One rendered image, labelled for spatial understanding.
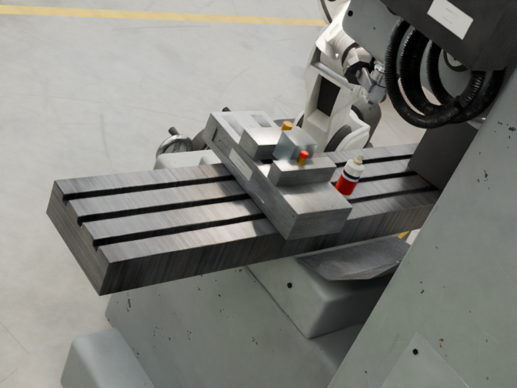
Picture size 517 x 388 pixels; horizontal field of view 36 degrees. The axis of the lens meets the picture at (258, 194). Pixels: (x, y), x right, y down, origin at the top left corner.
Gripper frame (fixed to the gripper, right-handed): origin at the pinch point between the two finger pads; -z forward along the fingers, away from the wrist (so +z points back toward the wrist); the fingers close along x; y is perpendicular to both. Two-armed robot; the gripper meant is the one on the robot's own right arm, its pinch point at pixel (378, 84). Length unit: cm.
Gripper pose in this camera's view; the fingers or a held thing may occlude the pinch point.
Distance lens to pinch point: 170.1
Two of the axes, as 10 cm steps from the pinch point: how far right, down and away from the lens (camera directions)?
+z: -2.3, -6.3, 7.4
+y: -3.4, 7.7, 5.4
